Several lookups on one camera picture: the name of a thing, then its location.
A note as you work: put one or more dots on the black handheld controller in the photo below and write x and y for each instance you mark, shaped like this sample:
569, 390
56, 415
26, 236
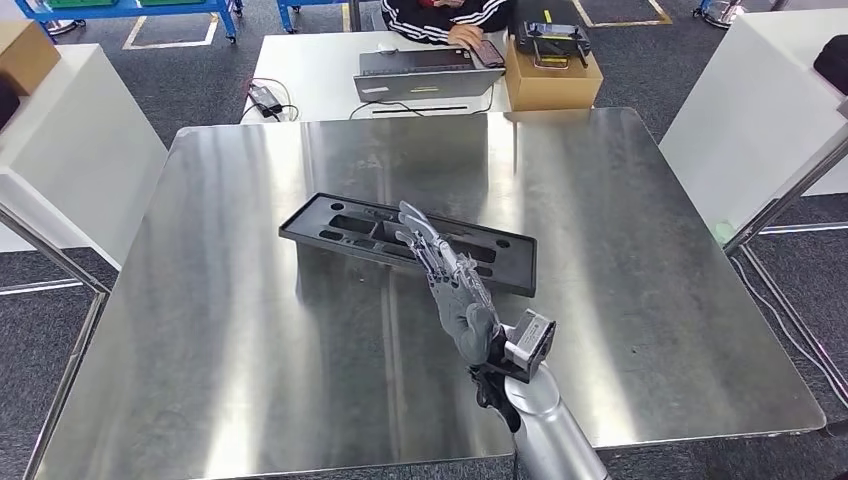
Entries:
553, 33

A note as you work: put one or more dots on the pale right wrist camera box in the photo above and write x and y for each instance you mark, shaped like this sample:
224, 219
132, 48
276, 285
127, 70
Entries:
530, 338

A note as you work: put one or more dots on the long black plastic car part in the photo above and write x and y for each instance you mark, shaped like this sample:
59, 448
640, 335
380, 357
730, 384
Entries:
510, 265

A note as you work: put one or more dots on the white desk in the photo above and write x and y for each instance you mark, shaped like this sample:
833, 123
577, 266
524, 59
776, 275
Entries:
311, 66

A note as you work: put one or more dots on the grey laptop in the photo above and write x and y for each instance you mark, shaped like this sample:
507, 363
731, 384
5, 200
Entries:
424, 83

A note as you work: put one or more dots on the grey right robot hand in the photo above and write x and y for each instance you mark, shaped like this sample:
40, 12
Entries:
467, 318

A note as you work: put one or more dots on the chrome round base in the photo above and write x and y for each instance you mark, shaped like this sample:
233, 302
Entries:
719, 13

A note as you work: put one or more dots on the black bag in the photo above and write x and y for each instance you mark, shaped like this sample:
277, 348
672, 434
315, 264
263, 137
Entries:
833, 63
6, 102

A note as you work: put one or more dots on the brown cardboard box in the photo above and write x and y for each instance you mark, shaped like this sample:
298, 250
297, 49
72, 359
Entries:
26, 56
553, 89

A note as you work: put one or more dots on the black smartphone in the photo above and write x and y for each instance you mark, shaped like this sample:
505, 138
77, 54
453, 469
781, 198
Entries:
489, 53

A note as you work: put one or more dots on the stainless steel workbench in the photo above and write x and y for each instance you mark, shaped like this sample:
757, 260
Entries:
232, 331

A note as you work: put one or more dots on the blue metal cart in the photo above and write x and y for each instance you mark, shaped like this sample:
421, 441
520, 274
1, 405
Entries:
126, 10
311, 3

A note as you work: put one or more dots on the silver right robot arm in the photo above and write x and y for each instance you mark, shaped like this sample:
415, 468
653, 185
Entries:
550, 430

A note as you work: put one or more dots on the black laptop power brick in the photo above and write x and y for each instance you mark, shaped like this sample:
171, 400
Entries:
265, 100

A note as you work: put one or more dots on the person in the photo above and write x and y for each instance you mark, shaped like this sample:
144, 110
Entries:
424, 16

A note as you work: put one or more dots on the white upright panel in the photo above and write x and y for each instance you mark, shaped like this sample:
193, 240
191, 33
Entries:
79, 146
748, 112

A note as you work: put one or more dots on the metal stand frame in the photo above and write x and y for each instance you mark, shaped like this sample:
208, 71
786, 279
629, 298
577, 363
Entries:
788, 192

